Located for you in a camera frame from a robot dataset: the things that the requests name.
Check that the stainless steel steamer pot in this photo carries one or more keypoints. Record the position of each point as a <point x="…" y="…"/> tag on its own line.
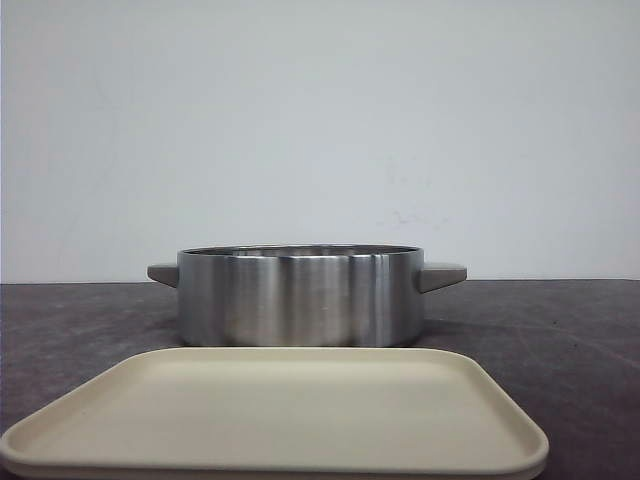
<point x="303" y="295"/>

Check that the beige plastic tray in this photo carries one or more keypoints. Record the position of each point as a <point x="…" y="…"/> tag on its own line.
<point x="281" y="413"/>

